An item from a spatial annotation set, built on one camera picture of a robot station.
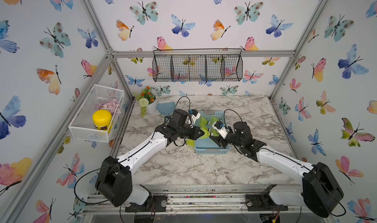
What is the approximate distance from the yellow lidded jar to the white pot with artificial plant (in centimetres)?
34

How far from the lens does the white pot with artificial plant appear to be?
101 cm

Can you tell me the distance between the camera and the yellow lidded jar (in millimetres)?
639
